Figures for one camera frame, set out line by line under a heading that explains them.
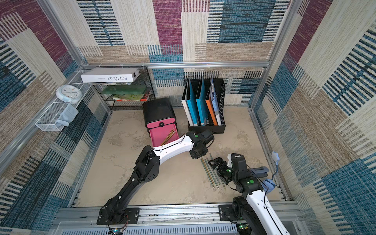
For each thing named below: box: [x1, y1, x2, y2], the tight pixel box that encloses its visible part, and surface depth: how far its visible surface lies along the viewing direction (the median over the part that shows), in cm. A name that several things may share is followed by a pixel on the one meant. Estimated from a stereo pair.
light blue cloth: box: [55, 103, 79, 128], surface depth 70 cm
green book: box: [100, 84, 147, 95], surface depth 100 cm
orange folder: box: [205, 89, 218, 126], surface depth 90 cm
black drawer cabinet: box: [142, 97, 178, 131], surface depth 96 cm
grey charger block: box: [251, 166, 270, 178], surface depth 87 cm
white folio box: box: [80, 67, 141, 83], surface depth 81 cm
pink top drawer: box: [146, 117, 176, 129], surface depth 93 cm
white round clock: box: [55, 84, 83, 104], surface depth 76 cm
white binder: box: [181, 77, 194, 127], surface depth 89 cm
